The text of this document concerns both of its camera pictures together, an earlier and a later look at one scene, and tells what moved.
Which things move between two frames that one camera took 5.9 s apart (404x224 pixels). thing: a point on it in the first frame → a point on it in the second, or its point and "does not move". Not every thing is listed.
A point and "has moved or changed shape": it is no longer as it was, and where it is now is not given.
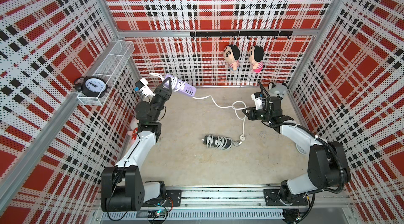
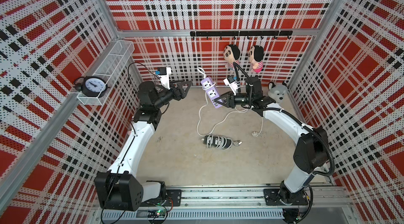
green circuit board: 152,213 does not move
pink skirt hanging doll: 255,55 does not move
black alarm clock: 91,86 does not move
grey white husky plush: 279,90 does not move
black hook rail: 284,34 does not move
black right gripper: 251,115 → 230,101
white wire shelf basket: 110,69 does not move
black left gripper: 162,93 → 181,94
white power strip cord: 238,106 has moved or changed shape
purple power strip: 188,89 has moved or changed shape
